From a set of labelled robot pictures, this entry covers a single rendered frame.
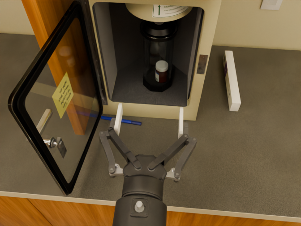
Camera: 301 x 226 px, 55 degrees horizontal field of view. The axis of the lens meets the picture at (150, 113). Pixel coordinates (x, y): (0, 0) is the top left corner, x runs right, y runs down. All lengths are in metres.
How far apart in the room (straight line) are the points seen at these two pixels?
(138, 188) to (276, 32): 0.98
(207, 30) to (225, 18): 0.52
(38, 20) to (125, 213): 0.42
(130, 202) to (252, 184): 0.50
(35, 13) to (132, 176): 0.38
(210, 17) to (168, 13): 0.10
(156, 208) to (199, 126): 0.52
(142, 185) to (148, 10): 0.41
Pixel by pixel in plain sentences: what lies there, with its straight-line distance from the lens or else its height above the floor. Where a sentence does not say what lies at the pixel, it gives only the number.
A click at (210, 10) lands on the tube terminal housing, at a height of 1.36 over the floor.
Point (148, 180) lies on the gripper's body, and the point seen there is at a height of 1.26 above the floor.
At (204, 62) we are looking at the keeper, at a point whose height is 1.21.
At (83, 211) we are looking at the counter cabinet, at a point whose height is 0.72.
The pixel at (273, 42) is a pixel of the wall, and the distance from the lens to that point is 1.35.
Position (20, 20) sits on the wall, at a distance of 1.42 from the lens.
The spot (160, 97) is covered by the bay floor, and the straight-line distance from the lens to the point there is 0.94.
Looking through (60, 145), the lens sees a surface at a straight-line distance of 0.65.
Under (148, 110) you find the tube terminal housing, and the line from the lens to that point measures 0.96.
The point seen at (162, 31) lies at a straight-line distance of 0.80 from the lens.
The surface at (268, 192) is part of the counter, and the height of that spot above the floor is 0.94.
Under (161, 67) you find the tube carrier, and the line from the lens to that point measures 0.88.
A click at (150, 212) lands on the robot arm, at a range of 0.49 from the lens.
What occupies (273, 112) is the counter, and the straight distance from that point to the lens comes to 1.09.
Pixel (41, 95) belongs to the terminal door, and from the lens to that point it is 0.58.
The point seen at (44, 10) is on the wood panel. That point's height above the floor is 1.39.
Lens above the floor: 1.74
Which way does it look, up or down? 53 degrees down
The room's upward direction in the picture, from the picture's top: straight up
